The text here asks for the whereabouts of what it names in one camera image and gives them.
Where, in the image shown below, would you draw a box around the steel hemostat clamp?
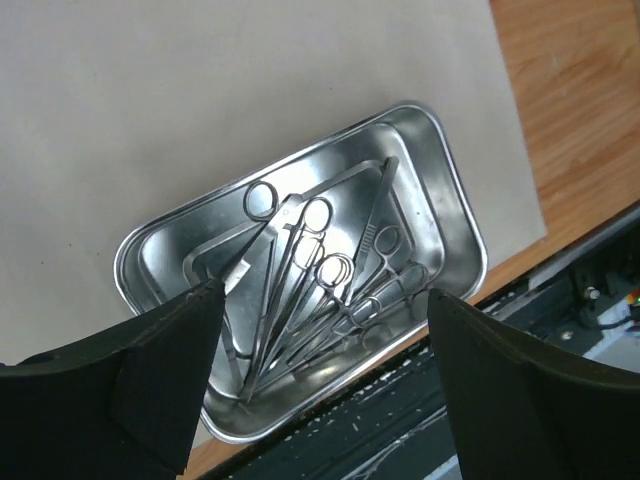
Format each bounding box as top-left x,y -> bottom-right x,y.
261,225 -> 430,379

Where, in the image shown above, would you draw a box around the steel surgical scissors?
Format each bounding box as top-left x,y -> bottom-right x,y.
239,196 -> 333,401

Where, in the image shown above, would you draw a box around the beige cloth wrap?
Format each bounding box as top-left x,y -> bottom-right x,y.
1,1 -> 546,363

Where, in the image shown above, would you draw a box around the stainless steel tray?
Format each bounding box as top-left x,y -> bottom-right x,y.
114,104 -> 487,444

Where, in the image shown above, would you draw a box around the steel scalpel handle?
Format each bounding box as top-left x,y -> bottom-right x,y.
353,157 -> 399,279

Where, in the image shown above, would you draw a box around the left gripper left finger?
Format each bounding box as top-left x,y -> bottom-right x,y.
1,279 -> 225,479

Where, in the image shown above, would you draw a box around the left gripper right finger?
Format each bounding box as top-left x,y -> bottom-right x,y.
427,288 -> 639,479

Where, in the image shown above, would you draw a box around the steel surgical forceps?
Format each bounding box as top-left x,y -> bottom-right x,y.
183,160 -> 382,286

